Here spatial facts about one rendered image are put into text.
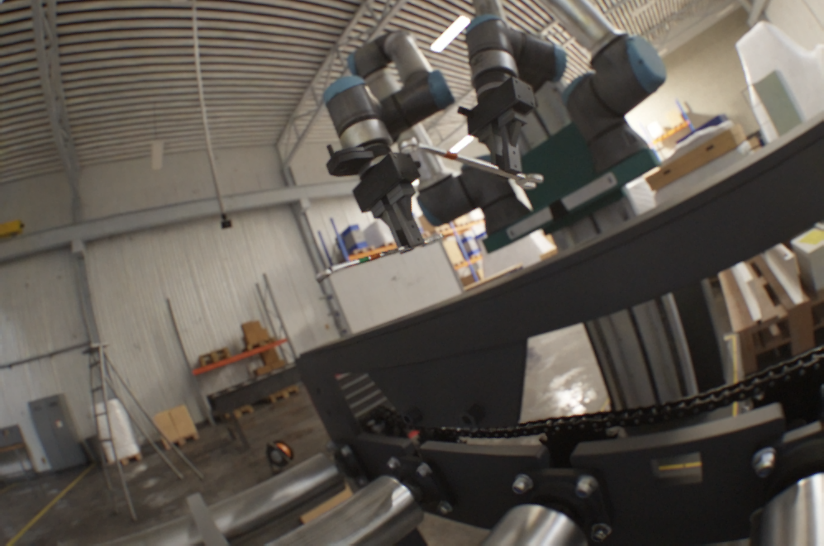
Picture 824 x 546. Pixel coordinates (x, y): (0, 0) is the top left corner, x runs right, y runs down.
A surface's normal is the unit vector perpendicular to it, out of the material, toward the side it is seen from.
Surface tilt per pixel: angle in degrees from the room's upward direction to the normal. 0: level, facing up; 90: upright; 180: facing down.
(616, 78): 100
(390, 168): 90
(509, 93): 66
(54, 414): 90
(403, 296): 90
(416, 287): 90
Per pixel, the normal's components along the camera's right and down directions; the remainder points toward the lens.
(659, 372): -0.73, 0.21
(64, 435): 0.59, -0.39
